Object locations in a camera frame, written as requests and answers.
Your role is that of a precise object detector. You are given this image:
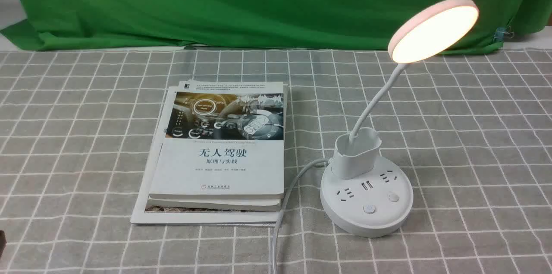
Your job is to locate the white desk lamp with sockets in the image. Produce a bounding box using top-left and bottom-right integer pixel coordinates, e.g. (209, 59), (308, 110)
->
(320, 0), (479, 238)

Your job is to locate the dark object at left edge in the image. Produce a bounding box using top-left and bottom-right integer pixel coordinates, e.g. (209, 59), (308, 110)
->
(0, 230), (7, 258)

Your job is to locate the green backdrop cloth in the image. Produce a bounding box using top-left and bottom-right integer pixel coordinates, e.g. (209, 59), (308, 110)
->
(1, 0), (551, 54)

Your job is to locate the white lamp power cable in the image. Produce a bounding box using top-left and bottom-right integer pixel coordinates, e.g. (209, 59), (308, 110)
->
(271, 158), (332, 274)

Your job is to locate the white autonomous driving book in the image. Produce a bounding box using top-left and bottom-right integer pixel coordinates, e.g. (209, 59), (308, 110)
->
(149, 81), (287, 199)

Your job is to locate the blue binder clip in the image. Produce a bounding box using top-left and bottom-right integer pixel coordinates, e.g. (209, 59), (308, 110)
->
(493, 26), (515, 42)

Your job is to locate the grey checked tablecloth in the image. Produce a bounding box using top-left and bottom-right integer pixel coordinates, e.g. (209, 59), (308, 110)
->
(0, 49), (552, 274)

